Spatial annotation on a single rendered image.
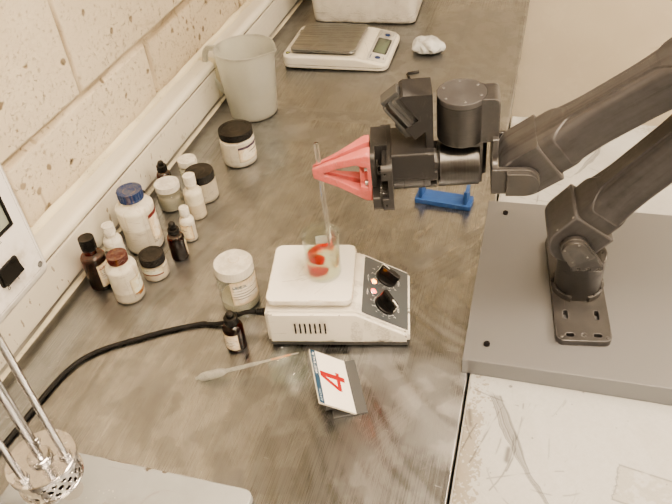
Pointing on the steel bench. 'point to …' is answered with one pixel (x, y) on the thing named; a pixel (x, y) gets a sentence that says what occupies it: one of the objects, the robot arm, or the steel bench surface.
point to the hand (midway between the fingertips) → (319, 171)
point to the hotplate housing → (333, 321)
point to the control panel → (382, 291)
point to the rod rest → (445, 199)
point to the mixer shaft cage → (38, 449)
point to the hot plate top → (296, 281)
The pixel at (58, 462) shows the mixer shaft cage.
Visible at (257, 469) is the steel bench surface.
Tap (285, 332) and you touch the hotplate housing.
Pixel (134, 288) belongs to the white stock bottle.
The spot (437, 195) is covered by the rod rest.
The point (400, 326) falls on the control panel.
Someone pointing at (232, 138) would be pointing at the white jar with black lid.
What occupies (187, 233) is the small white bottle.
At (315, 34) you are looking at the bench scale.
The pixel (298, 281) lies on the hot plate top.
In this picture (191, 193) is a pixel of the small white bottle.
